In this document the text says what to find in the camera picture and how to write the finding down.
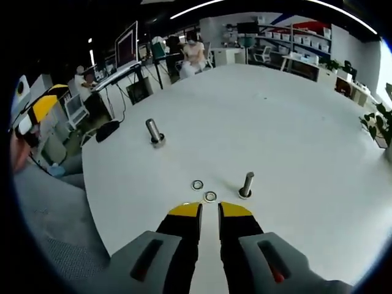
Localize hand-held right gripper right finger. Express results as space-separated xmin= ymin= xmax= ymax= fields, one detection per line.
xmin=217 ymin=201 xmax=353 ymax=294

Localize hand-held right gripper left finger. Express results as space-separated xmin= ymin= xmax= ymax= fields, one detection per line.
xmin=100 ymin=202 xmax=203 ymax=294

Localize thin threaded stud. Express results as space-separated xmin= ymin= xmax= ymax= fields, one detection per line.
xmin=238 ymin=171 xmax=255 ymax=200

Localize thick threaded stud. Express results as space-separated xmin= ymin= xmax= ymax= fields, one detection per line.
xmin=145 ymin=118 xmax=167 ymax=150

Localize large metal washer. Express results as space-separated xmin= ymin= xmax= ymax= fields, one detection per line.
xmin=149 ymin=134 xmax=167 ymax=147

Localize person's left hand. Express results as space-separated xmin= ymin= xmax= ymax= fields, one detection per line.
xmin=12 ymin=136 xmax=31 ymax=172

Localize blue cloth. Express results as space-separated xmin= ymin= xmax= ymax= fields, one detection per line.
xmin=48 ymin=164 xmax=67 ymax=177

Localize white laptop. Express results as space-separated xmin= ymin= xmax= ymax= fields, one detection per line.
xmin=91 ymin=20 xmax=143 ymax=92

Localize black computer tower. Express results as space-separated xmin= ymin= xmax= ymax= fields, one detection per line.
xmin=126 ymin=78 xmax=154 ymax=105

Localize person's grey clothing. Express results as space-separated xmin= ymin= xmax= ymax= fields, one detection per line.
xmin=12 ymin=154 xmax=111 ymax=294

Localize teal box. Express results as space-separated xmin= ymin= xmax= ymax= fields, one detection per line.
xmin=152 ymin=41 xmax=168 ymax=61

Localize large potted green plant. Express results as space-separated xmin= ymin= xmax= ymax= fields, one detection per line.
xmin=360 ymin=82 xmax=392 ymax=151

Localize black monitor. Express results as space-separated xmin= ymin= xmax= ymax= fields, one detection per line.
xmin=236 ymin=21 xmax=260 ymax=34

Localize small potted green plant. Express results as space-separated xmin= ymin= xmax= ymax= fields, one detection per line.
xmin=320 ymin=58 xmax=343 ymax=74

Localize white office chair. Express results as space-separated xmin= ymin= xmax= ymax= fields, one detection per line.
xmin=254 ymin=45 xmax=273 ymax=64

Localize row of white storage bins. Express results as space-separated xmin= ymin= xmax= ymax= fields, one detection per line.
xmin=265 ymin=24 xmax=332 ymax=53

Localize metal shelf rack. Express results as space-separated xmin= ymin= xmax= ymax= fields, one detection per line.
xmin=257 ymin=18 xmax=334 ymax=61

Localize white wire cart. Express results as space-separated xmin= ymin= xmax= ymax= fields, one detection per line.
xmin=66 ymin=93 xmax=90 ymax=131

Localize white pedestal cabinet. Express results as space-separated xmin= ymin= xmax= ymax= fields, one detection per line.
xmin=39 ymin=99 xmax=70 ymax=163

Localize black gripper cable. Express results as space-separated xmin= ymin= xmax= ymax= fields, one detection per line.
xmin=29 ymin=153 xmax=55 ymax=177

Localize black laptop cable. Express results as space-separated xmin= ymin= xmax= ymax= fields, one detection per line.
xmin=104 ymin=76 xmax=127 ymax=123

